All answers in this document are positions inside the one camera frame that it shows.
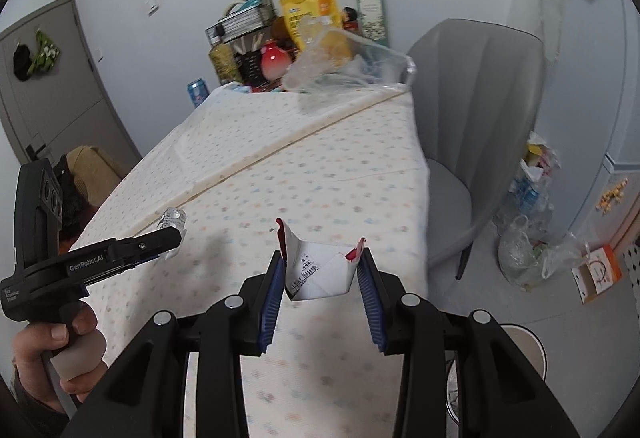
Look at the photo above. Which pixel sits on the yellow tea bottle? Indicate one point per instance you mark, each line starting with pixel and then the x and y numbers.
pixel 222 63

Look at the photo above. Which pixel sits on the person's left forearm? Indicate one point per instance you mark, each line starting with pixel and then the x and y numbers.
pixel 37 415

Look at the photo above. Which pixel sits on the green hanging item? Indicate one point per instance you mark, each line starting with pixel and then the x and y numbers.
pixel 45 52

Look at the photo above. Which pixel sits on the pale blue refrigerator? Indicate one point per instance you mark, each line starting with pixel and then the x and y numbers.
pixel 590 93

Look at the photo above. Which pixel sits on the floral cream tablecloth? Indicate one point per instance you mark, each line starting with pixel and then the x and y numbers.
pixel 300 168

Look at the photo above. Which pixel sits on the white perforated panel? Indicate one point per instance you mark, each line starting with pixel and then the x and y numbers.
pixel 631 268

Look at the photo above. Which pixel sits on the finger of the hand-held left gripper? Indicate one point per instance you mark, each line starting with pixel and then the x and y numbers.
pixel 150 244

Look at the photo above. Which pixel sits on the black garment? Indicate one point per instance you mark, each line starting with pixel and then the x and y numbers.
pixel 72 198

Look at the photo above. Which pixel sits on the orange white cardboard box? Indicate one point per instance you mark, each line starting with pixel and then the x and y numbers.
pixel 597 273

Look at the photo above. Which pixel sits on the clear bag of bottles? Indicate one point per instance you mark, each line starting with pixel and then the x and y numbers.
pixel 530 248

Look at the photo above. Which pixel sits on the red peach-shaped ornament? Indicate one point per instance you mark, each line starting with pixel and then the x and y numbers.
pixel 275 63

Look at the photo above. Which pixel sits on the grey door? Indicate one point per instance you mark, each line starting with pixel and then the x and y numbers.
pixel 75 93

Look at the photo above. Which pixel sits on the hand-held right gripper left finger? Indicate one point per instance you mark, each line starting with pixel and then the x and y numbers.
pixel 270 308

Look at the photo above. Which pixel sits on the yellow snack bag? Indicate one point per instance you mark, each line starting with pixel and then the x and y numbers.
pixel 305 8

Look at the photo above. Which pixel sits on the red black doll figure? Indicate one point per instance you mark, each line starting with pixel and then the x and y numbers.
pixel 350 19

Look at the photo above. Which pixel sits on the torn red white carton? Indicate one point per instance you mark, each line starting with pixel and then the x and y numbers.
pixel 320 278

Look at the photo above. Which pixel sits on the green tall box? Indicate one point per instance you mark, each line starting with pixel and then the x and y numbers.
pixel 370 3

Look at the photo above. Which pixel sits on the silver pill blister pack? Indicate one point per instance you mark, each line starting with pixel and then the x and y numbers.
pixel 175 217

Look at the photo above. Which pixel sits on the clear plastic bag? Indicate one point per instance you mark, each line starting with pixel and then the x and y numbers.
pixel 325 63

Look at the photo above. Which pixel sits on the white light switch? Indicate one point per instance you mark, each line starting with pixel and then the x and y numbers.
pixel 153 3

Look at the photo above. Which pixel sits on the blue drink can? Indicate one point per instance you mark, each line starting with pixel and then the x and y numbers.
pixel 198 90

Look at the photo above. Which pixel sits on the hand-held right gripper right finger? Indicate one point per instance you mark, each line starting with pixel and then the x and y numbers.
pixel 372 313

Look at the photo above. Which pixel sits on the black hanging item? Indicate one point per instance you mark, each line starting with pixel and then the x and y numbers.
pixel 22 62

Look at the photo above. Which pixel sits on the person's left hand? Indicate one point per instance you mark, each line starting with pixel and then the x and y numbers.
pixel 45 335

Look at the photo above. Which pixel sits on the black utensil holder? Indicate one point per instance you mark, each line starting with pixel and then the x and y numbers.
pixel 248 68

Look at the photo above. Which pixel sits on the beige fridge magnet cluster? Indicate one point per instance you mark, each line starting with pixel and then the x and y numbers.
pixel 612 198

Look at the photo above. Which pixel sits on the grey chair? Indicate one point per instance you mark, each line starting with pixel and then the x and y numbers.
pixel 475 93

